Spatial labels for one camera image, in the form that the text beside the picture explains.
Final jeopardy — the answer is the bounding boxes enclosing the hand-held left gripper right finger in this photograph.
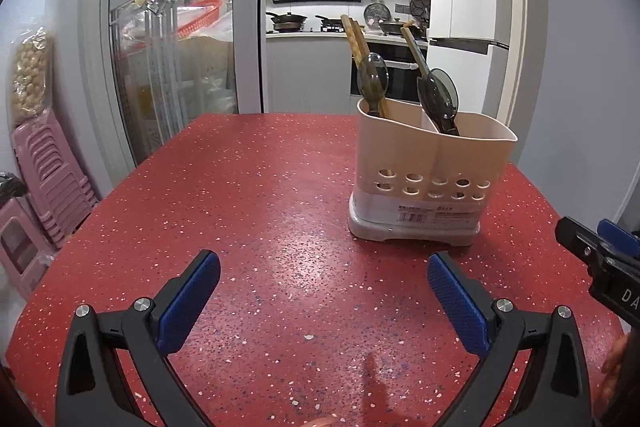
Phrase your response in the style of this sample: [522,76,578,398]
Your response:
[426,251,593,427]

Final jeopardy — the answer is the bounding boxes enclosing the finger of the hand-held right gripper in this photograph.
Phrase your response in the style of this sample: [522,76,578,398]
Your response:
[597,219,640,260]
[555,217,609,269]

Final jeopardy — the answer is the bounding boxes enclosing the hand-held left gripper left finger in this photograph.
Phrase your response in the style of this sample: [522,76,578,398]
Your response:
[55,249,222,427]

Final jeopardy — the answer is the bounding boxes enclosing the beige plastic cutlery holder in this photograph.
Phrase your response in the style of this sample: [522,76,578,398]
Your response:
[348,98,518,248]

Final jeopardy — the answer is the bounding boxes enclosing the brown patterned chopstick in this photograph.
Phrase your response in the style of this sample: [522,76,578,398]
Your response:
[350,20,388,118]

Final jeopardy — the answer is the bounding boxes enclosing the person's right hand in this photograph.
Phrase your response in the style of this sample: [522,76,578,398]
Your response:
[600,332,636,403]

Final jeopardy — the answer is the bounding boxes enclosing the single pink plastic stool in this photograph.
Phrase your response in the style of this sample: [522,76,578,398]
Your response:
[0,197,57,299]

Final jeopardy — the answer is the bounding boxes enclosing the stack of pink stools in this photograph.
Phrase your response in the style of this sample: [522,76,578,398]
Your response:
[12,112,99,249]

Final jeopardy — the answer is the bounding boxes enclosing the black plastic bag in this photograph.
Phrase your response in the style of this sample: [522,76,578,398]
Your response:
[0,172,29,200]

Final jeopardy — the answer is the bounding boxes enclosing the grey sliding glass door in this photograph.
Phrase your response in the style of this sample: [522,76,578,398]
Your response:
[80,0,267,170]

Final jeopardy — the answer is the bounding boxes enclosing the black built-in oven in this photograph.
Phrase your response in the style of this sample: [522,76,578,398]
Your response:
[350,41,430,100]

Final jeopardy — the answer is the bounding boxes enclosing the grey kitchen base cabinet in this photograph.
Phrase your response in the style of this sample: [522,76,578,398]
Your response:
[265,32,354,116]

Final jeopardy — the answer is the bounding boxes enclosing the clear bag of nuts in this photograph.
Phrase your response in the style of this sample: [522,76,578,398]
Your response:
[10,27,54,126]

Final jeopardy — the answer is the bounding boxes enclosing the round black strainer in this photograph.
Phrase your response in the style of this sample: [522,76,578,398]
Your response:
[410,0,432,26]

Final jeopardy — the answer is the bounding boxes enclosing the dark cooking pot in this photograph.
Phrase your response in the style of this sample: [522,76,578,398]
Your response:
[380,19,414,36]

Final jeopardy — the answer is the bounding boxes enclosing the red plastic basket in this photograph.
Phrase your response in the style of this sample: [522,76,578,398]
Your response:
[175,0,224,39]

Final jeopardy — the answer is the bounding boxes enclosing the black wok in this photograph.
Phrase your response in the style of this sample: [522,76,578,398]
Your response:
[267,11,307,32]

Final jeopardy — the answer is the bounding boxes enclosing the round metal strainer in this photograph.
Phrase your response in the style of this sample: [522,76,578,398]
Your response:
[363,3,391,28]

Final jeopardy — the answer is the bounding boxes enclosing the black frying pan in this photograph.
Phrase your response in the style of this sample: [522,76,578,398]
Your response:
[315,14,351,32]

